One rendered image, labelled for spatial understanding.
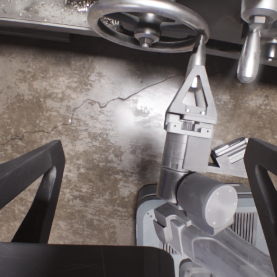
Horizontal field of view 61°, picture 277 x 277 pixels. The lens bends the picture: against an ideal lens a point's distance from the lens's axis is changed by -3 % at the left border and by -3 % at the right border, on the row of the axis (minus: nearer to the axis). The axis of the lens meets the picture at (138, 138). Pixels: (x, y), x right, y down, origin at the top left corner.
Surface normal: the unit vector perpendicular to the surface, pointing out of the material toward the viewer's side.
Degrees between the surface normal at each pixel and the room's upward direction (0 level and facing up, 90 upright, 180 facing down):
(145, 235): 0
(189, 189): 62
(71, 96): 0
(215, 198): 30
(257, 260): 75
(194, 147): 2
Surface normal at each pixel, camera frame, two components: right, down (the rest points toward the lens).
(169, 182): -0.46, 0.00
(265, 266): -0.18, -0.93
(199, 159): -0.06, 0.07
